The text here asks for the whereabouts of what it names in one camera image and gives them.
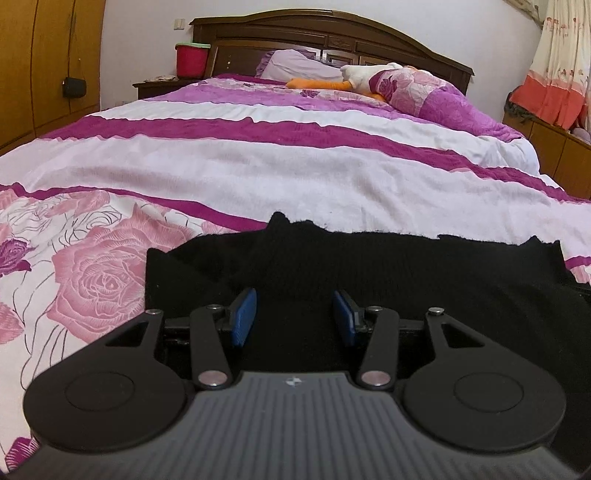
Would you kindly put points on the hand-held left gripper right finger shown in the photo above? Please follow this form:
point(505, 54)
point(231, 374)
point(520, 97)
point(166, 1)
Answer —
point(345, 319)

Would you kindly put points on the folded purple floral quilt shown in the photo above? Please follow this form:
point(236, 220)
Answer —
point(434, 101)

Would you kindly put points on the lilac pillow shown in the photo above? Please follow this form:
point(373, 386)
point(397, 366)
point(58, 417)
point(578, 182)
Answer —
point(295, 67)

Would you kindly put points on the dark wooden nightstand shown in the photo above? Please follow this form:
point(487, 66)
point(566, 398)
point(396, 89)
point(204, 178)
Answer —
point(159, 87)

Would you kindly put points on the orange floral curtain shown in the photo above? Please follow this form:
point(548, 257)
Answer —
point(554, 69)

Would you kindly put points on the brown wooden wardrobe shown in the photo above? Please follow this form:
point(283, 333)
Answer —
point(41, 60)

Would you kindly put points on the brown wooden cabinet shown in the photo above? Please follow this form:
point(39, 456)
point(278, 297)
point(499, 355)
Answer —
point(554, 152)

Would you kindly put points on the red bucket with green rim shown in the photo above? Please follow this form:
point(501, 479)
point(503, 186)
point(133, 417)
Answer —
point(191, 60)

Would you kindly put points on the black knit cardigan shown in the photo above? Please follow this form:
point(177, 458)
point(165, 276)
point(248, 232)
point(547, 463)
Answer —
point(415, 286)

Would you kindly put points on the dark wooden headboard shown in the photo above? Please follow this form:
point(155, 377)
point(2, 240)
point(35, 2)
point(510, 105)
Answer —
point(332, 34)

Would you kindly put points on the purple floral bed cover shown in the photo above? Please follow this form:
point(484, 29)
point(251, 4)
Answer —
point(231, 157)

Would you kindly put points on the white goose plush toy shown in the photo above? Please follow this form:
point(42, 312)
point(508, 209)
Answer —
point(364, 74)

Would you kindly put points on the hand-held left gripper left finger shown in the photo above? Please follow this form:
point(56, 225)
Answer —
point(244, 318)

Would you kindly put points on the small black bag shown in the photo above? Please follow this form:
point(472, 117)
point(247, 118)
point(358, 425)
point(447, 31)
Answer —
point(74, 87)

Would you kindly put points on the dark crumpled cloth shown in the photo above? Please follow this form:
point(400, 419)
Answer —
point(512, 105)

